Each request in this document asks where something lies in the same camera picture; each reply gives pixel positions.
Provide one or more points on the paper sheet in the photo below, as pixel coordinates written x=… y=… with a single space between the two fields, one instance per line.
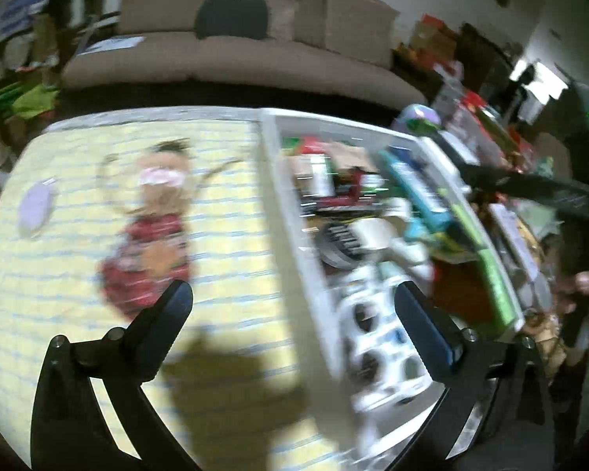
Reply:
x=113 y=44

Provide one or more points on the white tape roll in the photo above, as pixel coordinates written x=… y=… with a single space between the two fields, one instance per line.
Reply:
x=375 y=233

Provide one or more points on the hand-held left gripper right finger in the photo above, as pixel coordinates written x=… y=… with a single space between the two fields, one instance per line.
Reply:
x=422 y=326

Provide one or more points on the dark cushion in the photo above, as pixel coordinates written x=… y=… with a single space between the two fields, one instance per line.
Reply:
x=231 y=17

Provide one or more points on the yellow checked tablecloth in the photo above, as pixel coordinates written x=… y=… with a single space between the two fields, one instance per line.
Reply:
x=54 y=304

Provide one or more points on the white storage box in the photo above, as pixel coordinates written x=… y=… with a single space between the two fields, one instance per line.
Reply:
x=294 y=255

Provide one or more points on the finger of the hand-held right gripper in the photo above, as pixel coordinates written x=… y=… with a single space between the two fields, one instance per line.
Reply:
x=520 y=184

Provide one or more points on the brown sofa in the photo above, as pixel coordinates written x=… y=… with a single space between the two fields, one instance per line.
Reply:
x=176 y=61

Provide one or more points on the purple pouch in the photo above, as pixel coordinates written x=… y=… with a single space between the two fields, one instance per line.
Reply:
x=38 y=206

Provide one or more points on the rag doll in plaid dress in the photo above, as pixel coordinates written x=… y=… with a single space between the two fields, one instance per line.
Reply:
x=149 y=250

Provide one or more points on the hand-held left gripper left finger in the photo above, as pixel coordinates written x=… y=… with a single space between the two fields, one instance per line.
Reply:
x=169 y=319

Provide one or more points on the green bag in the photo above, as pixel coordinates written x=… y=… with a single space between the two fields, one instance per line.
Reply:
x=27 y=100

